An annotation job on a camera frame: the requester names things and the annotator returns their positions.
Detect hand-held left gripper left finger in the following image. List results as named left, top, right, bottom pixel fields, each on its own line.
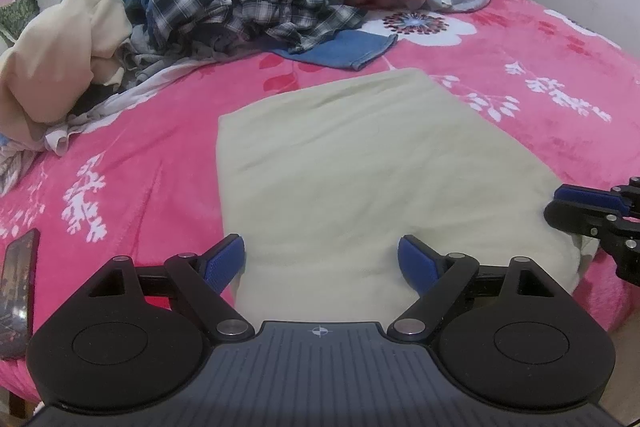
left=87, top=233, right=254, bottom=342

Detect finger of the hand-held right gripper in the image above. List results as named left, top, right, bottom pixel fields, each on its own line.
left=553, top=177, right=640, bottom=214
left=544, top=200, right=640, bottom=281

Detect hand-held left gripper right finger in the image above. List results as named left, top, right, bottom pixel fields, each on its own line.
left=387, top=234, right=571, bottom=342

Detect khaki pants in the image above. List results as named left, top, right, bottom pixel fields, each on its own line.
left=216, top=68, right=601, bottom=333

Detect pink floral blanket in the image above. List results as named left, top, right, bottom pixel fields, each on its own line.
left=0, top=0, right=640, bottom=408

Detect white garment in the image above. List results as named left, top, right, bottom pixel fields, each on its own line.
left=42, top=52, right=216, bottom=158

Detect black garment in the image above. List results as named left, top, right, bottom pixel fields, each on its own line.
left=75, top=84, right=123, bottom=115

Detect black smartphone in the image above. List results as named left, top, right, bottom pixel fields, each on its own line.
left=0, top=228, right=41, bottom=362

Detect grey garment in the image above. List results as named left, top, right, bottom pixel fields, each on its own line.
left=120, top=24, right=173, bottom=82

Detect blue denim garment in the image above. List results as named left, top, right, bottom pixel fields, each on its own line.
left=272, top=29, right=399, bottom=72

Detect grey white patterned cloth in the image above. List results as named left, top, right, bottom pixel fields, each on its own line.
left=0, top=137, right=41, bottom=198

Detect beige hoodie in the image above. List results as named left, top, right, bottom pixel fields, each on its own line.
left=0, top=0, right=133, bottom=142

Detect green patterned pillow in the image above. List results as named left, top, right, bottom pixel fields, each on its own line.
left=0, top=0, right=41, bottom=52

